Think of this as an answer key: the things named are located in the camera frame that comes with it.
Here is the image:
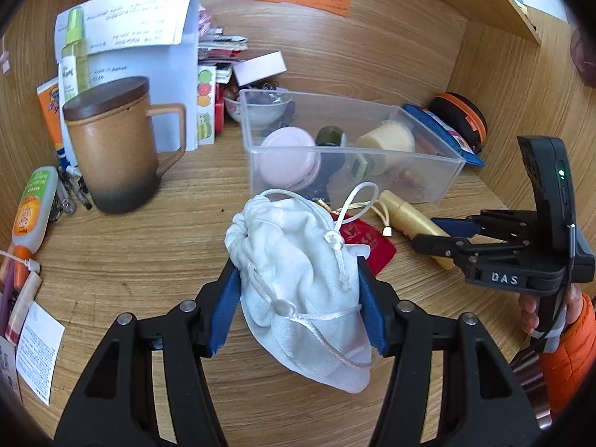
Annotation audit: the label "person's right forearm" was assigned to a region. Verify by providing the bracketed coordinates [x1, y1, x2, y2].
[538, 293, 596, 420]

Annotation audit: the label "white printed paper sheet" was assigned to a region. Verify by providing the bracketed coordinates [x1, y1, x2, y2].
[84, 0, 197, 54]

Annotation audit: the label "stack of small sachets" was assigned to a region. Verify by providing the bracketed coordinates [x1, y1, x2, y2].
[198, 4, 250, 85]

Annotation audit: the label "orange cosmetic tube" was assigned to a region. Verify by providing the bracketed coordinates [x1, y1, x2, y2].
[9, 258, 29, 292]

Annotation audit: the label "small pale pink box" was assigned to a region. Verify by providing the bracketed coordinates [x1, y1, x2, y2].
[233, 51, 286, 87]

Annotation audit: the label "wooden shelf board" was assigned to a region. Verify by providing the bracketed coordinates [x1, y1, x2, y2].
[475, 0, 543, 46]

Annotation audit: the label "white pink cosmetic tube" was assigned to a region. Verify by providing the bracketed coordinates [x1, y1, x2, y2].
[4, 270, 44, 340]

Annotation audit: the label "clear plastic storage box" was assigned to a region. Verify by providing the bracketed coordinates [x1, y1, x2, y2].
[238, 88, 466, 206]

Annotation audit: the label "brown ceramic mug with lid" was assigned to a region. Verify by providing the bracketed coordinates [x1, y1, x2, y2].
[62, 76, 187, 215]

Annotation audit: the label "white printed card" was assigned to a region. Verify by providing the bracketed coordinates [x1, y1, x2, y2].
[15, 300, 66, 407]

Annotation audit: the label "black orange round case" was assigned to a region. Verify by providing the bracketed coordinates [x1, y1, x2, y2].
[427, 92, 489, 152]

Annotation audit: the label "shiny metal cylinder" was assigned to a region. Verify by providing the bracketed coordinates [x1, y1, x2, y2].
[510, 354, 555, 429]

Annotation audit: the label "small glass bowl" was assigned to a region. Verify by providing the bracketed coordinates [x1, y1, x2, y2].
[223, 86, 293, 126]

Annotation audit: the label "pink round case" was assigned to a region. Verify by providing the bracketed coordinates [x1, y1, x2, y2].
[258, 128, 322, 191]

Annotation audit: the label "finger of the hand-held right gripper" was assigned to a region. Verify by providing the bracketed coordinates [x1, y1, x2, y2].
[410, 234, 527, 275]
[431, 209, 537, 244]

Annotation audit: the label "blue flat packet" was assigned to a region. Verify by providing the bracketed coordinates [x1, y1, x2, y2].
[403, 104, 485, 167]

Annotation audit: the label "purple cosmetic tube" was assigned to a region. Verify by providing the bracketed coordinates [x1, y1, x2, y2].
[0, 270, 17, 331]

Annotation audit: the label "wooden desktop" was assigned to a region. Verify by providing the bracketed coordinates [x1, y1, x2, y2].
[0, 116, 555, 447]

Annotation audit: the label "green orange lotion tube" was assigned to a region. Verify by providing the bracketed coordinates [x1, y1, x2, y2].
[12, 166, 59, 258]

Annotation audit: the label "green spray bottle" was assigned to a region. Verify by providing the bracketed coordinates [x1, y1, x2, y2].
[60, 8, 90, 103]

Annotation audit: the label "white drawstring pouch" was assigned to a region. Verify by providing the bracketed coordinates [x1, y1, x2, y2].
[224, 181, 380, 394]

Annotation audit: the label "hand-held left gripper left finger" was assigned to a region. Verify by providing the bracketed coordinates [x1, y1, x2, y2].
[53, 257, 240, 447]

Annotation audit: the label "white barcode tag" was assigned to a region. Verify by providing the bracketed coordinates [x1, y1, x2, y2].
[0, 337, 19, 389]

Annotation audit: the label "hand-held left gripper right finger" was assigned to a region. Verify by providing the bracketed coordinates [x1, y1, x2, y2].
[356, 257, 543, 447]

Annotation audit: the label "white cable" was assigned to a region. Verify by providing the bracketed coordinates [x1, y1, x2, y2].
[0, 249, 40, 272]

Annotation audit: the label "red embroidered pouch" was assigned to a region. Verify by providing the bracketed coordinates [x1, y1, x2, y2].
[326, 209, 397, 273]

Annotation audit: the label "dark green glass bottle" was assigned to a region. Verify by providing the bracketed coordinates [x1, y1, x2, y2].
[315, 126, 348, 196]

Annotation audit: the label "white paper box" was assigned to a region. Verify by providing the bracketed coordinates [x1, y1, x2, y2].
[55, 0, 201, 152]

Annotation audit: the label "fruit print card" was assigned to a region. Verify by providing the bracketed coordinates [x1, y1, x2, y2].
[196, 65, 219, 144]

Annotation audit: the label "person's right hand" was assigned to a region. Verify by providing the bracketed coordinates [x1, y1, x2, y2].
[518, 284, 584, 336]

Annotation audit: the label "gold cylindrical tube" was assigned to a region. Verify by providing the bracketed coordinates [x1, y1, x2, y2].
[379, 190, 456, 271]

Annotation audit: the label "black metal binder clips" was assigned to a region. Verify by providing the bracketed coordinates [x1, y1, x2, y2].
[49, 165, 94, 217]

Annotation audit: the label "cream yellow jar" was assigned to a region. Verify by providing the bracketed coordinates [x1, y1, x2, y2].
[356, 120, 416, 175]

